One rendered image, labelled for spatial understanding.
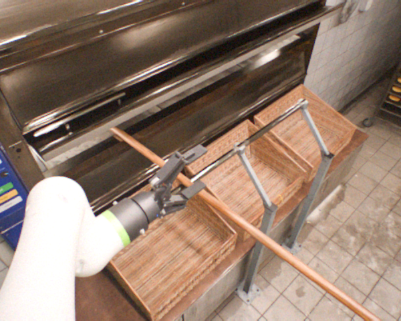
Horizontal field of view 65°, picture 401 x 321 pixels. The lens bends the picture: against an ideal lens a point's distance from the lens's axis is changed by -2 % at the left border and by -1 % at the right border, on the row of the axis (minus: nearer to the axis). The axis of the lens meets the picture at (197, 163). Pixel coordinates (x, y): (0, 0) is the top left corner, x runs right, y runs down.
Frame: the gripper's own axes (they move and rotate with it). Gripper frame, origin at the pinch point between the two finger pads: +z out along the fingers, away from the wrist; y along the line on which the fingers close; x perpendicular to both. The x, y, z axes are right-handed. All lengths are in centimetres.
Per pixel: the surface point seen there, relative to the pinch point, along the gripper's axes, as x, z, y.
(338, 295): 44, 12, 28
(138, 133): -55, 15, 31
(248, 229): 12.0, 10.9, 28.1
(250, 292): 6, 42, 148
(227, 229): -11, 30, 76
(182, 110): -54, 41, 32
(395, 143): 12, 259, 148
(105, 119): -41.1, -4.3, 4.6
